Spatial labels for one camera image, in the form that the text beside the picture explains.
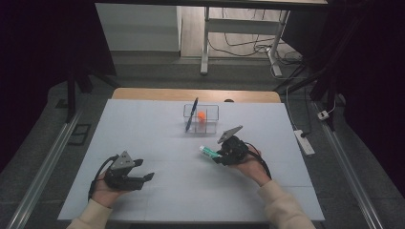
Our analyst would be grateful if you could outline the black floor cables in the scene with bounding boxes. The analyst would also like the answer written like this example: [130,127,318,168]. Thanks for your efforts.
[207,9,304,66]

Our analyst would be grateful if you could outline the white board sheet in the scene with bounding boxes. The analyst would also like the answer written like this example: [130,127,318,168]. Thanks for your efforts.
[57,98,326,223]

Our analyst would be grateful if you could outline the clear plastic organizer box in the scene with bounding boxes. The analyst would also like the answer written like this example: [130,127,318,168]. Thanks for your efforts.
[182,103,221,135]

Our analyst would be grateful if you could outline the green and white glue stick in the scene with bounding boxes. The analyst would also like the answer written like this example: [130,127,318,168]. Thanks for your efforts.
[199,145,223,159]

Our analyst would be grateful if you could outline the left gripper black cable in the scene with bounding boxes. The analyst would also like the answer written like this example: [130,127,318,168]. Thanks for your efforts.
[87,154,120,202]

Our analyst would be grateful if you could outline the person's left hand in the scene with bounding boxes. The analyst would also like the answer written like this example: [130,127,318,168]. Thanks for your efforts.
[91,177,129,210]

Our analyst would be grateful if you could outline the white power strip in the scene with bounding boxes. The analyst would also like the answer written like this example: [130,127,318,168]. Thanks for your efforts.
[292,129,316,156]

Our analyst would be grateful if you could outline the blue pen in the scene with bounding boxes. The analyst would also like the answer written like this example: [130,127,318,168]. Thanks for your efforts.
[184,96,200,134]

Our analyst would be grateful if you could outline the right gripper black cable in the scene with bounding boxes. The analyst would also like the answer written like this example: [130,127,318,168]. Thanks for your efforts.
[245,142,272,179]

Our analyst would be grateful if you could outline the person's right hand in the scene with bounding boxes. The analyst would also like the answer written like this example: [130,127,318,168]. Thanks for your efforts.
[232,145,272,188]

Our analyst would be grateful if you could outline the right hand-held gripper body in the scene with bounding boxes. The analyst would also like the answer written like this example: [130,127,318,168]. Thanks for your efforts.
[217,125,250,167]

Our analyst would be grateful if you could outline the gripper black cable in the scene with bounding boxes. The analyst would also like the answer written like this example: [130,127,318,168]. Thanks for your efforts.
[87,154,120,202]
[245,142,272,179]

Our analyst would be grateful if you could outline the metal floor rail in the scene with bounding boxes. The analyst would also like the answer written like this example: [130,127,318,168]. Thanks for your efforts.
[5,106,84,229]
[312,100,387,229]

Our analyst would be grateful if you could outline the white cabinet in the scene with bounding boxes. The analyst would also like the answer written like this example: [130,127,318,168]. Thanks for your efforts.
[95,3,183,53]

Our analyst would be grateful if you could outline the white desk frame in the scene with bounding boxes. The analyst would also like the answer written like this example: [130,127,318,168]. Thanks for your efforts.
[200,6,291,78]

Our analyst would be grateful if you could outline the wooden table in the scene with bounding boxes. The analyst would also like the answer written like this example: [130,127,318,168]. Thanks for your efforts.
[111,87,282,104]

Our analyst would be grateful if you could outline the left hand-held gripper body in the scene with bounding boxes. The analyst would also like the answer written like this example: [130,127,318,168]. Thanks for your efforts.
[103,150,146,192]

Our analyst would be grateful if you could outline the black stand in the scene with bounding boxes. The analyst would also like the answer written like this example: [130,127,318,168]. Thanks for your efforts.
[272,9,371,132]
[64,53,121,124]

